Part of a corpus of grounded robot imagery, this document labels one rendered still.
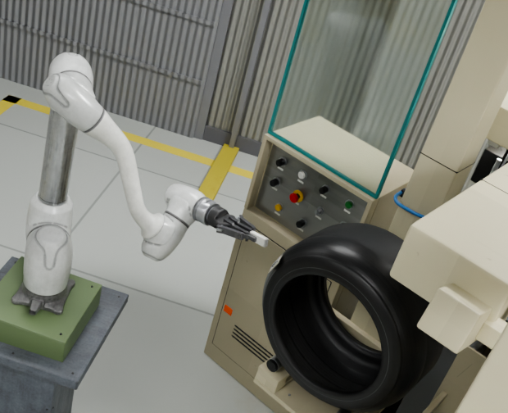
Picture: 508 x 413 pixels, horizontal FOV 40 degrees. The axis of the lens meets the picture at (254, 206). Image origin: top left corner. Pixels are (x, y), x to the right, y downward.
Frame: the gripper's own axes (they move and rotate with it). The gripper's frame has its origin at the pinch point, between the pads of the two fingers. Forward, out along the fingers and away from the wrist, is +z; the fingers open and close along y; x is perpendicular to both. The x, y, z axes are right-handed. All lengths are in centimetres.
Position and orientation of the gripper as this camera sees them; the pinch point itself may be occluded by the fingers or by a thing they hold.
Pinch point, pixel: (258, 238)
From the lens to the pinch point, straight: 232.0
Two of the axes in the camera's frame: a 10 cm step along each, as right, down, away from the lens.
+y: 6.4, -3.0, 7.1
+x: -1.2, 8.8, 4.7
